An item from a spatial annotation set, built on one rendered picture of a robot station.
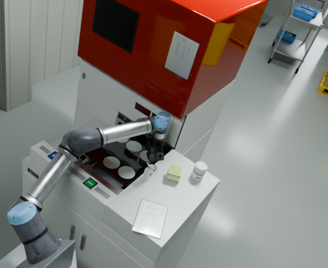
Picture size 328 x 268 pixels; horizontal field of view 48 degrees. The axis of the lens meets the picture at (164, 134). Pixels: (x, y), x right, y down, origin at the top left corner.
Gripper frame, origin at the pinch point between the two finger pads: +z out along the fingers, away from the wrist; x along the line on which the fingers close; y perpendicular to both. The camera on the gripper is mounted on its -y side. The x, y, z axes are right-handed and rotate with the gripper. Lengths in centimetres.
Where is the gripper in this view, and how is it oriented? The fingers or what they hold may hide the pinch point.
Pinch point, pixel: (151, 162)
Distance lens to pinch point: 224.0
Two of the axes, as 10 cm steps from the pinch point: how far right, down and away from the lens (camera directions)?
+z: -2.4, 7.5, 6.2
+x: -9.2, 0.1, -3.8
